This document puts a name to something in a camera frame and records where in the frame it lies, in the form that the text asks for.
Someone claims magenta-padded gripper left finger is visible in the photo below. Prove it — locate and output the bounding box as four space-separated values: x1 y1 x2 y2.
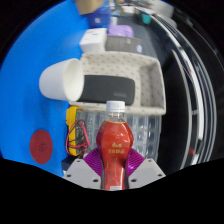
62 148 105 191

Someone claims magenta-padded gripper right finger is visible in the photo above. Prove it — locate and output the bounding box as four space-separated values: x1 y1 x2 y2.
124 148 166 191

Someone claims red drink bottle white cap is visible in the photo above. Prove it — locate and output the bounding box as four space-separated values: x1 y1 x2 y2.
95 100 135 192

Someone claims small black box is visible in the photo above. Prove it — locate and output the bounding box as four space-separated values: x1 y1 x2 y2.
61 155 76 173

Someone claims flat round red coaster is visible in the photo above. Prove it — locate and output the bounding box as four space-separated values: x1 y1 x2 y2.
29 129 54 165

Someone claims black rectangular device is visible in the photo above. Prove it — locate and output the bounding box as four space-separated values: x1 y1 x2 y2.
78 74 137 105

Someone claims beige dotted storage basket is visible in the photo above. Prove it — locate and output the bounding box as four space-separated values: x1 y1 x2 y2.
74 51 167 117

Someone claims white paper cup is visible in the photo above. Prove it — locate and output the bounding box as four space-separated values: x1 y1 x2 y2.
38 58 85 103

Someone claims black shelf unit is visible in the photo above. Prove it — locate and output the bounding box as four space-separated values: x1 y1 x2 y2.
146 0 218 168

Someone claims dark grey flat box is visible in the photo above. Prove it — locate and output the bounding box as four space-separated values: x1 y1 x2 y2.
105 34 143 54

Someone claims white box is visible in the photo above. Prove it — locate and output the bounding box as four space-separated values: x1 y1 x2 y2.
79 28 108 54

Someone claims teal object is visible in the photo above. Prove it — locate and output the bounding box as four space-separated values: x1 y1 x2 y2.
141 13 152 25

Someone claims blue box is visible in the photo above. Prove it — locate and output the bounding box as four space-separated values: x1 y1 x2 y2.
87 8 112 29

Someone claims brown cardboard box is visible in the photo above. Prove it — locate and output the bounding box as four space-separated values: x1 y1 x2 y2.
74 0 108 16

